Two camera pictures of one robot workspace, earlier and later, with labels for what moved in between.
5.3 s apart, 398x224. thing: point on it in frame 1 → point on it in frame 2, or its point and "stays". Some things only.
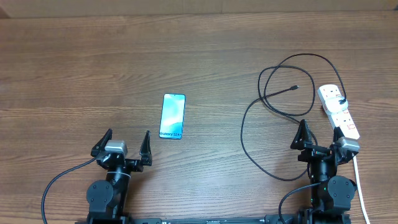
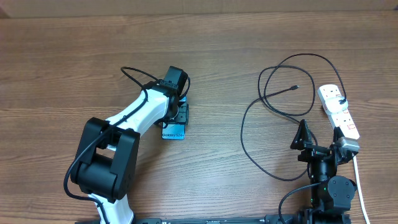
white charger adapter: x=334 y=106 stays
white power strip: x=342 y=121 stays
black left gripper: x=106 y=137 → x=180 y=116
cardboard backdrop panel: x=38 y=9 stays
